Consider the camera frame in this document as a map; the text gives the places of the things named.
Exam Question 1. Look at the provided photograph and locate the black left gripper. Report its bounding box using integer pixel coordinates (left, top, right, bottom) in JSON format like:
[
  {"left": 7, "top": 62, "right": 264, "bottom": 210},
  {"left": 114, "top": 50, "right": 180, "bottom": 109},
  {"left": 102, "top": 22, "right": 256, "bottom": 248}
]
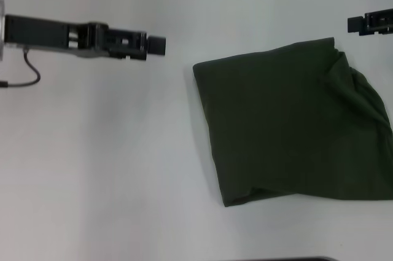
[{"left": 4, "top": 14, "right": 167, "bottom": 62}]

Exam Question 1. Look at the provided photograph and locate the dark green printed t-shirt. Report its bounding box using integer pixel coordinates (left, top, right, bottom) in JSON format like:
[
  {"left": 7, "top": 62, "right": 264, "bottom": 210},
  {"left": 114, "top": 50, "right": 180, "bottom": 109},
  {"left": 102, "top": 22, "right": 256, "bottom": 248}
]
[{"left": 192, "top": 37, "right": 393, "bottom": 208}]

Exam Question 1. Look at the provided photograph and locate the left arm cable with plug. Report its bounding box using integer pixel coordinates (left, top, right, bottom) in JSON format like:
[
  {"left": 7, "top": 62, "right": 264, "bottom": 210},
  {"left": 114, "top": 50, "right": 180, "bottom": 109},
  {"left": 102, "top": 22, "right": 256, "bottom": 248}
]
[{"left": 0, "top": 45, "right": 42, "bottom": 90}]

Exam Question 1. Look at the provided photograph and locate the dark flat object edge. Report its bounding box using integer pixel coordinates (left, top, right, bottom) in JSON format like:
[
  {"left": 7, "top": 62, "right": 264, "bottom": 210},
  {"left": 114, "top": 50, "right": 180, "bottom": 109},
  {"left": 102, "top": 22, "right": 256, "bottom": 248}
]
[{"left": 263, "top": 256, "right": 335, "bottom": 261}]

